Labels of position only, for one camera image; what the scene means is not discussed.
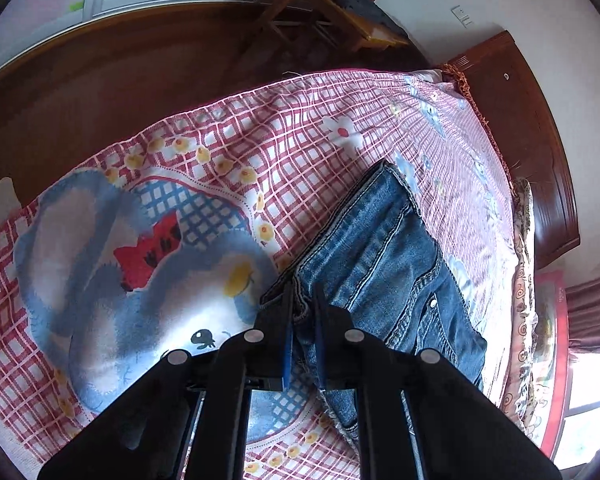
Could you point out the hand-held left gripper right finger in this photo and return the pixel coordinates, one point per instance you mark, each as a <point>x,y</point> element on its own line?
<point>321,352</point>

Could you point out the brown red curtain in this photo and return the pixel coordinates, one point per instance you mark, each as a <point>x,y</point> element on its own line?
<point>595,310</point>

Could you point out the wooden chair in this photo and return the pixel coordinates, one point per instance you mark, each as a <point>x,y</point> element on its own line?
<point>330,10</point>

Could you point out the floral wardrobe doors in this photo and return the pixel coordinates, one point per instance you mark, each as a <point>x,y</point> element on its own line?
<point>55,0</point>

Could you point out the white mattress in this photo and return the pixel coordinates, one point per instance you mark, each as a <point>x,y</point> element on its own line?
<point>0,205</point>

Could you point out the blue denim pants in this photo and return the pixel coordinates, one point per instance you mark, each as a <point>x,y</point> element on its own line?
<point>380,260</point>

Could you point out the pink checked printed bed sheet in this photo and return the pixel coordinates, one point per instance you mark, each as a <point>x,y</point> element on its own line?
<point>230,160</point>

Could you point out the dark wooden headboard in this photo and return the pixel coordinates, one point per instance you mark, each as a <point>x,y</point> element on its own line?
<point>520,125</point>

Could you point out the white wall socket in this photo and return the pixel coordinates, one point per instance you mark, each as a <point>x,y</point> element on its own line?
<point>463,16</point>

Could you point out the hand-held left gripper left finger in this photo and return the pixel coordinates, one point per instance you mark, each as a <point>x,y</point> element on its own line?
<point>285,352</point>

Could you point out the floral swirl quilt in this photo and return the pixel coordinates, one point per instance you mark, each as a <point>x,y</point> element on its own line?
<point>522,310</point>

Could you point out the window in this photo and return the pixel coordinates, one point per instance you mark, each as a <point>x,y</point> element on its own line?
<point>585,410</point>

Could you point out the dark chair cushion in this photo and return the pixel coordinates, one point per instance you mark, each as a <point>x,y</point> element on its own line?
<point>352,2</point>

